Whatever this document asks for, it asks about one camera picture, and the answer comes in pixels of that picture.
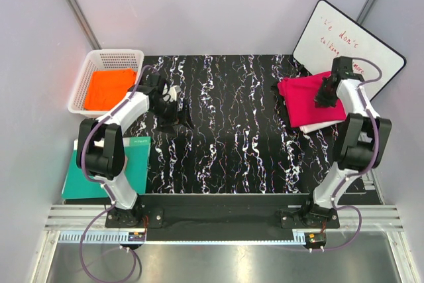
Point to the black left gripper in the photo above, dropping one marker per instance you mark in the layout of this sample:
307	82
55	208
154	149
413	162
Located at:
177	118

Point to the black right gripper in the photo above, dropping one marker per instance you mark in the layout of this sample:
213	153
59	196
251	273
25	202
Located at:
319	101

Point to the crimson red t shirt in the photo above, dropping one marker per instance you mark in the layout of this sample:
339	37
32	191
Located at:
299	95

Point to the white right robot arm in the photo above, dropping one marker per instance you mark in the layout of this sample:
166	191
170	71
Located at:
360	144

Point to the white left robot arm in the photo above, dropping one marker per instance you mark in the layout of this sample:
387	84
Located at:
101	152

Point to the folded white t shirt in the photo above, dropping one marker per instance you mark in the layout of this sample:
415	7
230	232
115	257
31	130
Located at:
317	126

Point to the green paper folder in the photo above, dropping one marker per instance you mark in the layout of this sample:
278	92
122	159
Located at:
86	183

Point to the black marbled table mat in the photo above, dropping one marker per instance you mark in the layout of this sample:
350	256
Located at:
241	141

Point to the orange t shirt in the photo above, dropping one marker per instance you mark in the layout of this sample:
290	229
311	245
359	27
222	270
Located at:
107	88

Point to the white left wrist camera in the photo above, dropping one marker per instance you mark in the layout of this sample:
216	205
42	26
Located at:
172	93

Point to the white whiteboard black frame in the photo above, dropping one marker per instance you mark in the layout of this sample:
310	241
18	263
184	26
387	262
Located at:
329	33

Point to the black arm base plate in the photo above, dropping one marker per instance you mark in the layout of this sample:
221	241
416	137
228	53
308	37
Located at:
288	211

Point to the aluminium frame rail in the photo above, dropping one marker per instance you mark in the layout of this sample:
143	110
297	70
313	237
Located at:
369	217

